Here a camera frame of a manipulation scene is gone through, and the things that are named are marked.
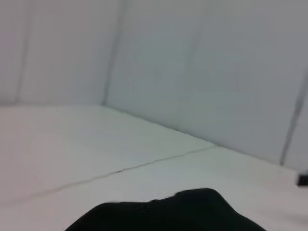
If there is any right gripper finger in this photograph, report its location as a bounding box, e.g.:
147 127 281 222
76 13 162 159
297 169 308 187

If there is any black shirt with FREE print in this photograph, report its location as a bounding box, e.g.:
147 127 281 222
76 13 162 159
64 188 268 231

